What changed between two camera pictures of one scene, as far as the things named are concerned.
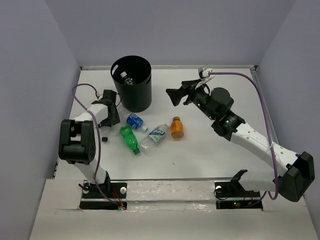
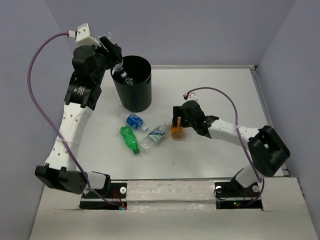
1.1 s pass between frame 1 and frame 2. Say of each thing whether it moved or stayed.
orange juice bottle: stayed
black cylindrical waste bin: stayed
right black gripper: moved
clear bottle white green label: stayed
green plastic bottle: stayed
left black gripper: moved
